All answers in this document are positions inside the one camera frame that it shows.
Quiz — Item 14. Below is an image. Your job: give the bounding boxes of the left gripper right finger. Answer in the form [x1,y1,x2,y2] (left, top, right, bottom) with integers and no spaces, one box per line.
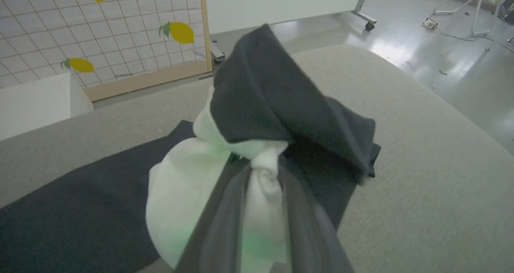
[278,161,355,273]

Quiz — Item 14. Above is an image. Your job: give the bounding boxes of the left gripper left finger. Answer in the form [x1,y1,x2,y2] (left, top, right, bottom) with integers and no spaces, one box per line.
[175,160,252,273]

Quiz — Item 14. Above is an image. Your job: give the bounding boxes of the white and black t-shirt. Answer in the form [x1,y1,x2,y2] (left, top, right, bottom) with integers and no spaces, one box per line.
[0,23,381,273]

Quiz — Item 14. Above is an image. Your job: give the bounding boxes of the metal foot of screen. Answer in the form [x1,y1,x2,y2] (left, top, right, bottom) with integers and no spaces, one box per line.
[210,40,226,64]

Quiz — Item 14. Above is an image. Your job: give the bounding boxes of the lemon print grid screen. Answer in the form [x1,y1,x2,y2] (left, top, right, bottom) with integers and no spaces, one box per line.
[0,0,213,102]

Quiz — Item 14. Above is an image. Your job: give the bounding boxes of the white box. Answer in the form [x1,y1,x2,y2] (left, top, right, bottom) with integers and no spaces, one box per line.
[0,73,94,141]

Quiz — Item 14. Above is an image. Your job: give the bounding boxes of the white rolling partition board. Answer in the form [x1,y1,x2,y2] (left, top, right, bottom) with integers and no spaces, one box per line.
[205,0,377,35]

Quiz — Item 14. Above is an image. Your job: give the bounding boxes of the white power cable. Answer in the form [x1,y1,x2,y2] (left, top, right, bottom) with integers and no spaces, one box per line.
[436,26,514,53]

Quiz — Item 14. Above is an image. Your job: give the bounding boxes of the white metal table frame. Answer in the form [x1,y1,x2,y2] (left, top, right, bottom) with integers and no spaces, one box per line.
[432,0,507,38]

